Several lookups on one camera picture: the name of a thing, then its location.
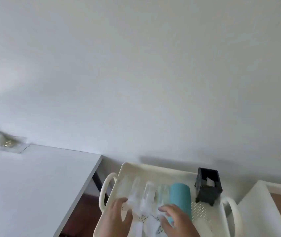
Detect black square pad holder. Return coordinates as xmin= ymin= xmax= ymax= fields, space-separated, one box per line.
xmin=194 ymin=168 xmax=223 ymax=207

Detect person's right hand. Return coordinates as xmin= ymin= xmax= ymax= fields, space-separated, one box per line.
xmin=158 ymin=203 xmax=201 ymax=237

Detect small clear bottle yellow liquid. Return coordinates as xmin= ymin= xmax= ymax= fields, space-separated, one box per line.
xmin=142 ymin=181 xmax=157 ymax=215
xmin=130 ymin=177 xmax=141 ymax=213

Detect white cotton pads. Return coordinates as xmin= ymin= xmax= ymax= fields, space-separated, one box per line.
xmin=128 ymin=202 xmax=213 ymax=237

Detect person's left hand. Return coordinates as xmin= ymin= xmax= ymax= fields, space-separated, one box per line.
xmin=93 ymin=197 xmax=134 ymax=237

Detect small clear zip bag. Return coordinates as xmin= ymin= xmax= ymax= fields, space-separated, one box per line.
xmin=0 ymin=132 xmax=28 ymax=154

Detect black desk leg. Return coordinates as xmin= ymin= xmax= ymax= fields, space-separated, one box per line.
xmin=92 ymin=170 xmax=104 ymax=195

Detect cream perforated tray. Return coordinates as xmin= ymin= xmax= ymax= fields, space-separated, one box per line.
xmin=98 ymin=162 xmax=244 ymax=237

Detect small clear bottle green liquid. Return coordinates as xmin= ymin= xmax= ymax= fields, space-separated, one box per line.
xmin=157 ymin=185 xmax=170 ymax=211

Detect large teal bottle gold cap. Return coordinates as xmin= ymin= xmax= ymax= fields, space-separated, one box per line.
xmin=169 ymin=183 xmax=193 ymax=226

